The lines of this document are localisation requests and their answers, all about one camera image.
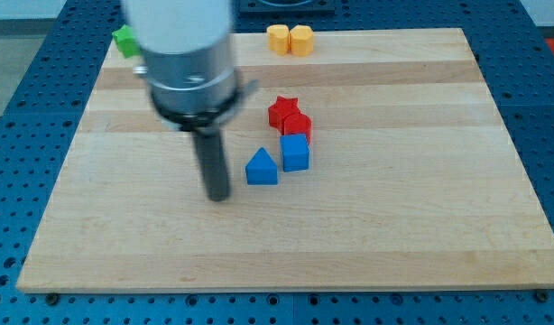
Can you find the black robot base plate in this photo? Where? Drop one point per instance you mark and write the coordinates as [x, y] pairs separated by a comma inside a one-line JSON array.
[[286, 6]]

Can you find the red cylinder block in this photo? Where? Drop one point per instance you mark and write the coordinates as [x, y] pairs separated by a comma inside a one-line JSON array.
[[298, 124]]

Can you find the light wooden board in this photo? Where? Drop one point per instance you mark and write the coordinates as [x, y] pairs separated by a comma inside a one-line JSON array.
[[413, 183]]

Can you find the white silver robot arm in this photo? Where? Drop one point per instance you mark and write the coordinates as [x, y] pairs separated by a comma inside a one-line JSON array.
[[189, 68]]

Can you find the blue cube block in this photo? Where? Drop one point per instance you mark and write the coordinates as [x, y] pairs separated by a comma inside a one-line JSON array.
[[295, 152]]

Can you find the yellow heart block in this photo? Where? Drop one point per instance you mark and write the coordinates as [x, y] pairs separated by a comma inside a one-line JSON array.
[[278, 38]]

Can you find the red star block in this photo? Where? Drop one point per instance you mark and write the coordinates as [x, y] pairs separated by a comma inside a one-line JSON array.
[[280, 110]]

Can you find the green star block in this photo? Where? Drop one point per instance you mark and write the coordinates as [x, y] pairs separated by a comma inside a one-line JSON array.
[[125, 41]]

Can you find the yellow hexagon block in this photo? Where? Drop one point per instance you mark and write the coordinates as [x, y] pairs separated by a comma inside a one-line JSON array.
[[301, 40]]

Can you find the blue triangle block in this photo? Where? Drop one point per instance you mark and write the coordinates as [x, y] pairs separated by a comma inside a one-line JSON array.
[[261, 169]]

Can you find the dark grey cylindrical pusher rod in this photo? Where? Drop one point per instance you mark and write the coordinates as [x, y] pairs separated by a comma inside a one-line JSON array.
[[209, 148]]

